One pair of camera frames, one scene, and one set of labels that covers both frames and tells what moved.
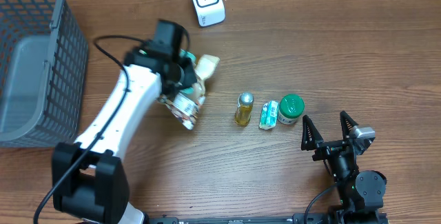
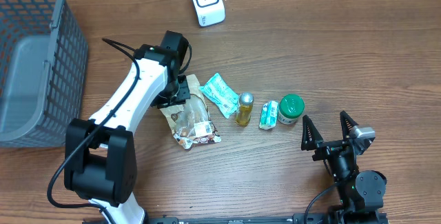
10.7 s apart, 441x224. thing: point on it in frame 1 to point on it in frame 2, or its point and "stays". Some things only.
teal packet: [185, 54] to [221, 96]
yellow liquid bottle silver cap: [243, 112] stays
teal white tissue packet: [269, 115] stays
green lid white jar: [290, 107] stays
